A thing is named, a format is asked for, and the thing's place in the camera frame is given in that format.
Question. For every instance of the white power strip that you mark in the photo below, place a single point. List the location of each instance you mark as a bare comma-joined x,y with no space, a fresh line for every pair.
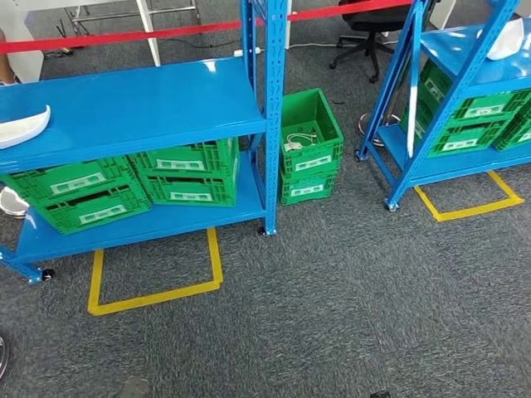
240,52

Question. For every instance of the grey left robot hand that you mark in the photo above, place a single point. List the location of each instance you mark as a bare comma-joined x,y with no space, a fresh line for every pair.
132,388

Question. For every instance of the white elongated plastic part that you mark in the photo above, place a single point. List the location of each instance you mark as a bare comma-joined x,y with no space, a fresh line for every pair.
20,129

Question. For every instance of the green open plastic crate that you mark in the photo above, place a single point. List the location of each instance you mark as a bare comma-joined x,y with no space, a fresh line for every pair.
311,110

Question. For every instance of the blue metal shelf rack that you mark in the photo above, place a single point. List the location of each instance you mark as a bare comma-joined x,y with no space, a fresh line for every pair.
452,49
145,104

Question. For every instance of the red barrier belt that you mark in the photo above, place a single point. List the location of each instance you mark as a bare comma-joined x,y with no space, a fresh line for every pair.
125,37

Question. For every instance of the white post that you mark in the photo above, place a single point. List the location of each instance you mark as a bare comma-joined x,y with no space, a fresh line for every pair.
288,27

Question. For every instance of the black office chair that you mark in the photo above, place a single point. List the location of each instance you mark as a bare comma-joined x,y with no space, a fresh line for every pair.
373,22

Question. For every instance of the black right camera bracket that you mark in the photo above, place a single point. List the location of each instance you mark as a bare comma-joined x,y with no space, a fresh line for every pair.
379,395

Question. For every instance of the chrome table frame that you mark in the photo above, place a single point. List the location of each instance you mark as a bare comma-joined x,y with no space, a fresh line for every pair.
125,12

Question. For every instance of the chrome round base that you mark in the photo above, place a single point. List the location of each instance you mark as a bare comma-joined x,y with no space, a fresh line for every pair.
12,202
367,134

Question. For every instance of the white panel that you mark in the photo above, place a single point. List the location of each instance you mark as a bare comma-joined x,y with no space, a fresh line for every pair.
23,52

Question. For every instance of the white table leg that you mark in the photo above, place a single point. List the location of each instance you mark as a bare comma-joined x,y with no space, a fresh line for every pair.
149,33

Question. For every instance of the white curved plastic part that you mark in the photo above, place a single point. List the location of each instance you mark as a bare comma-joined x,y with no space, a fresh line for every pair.
504,41

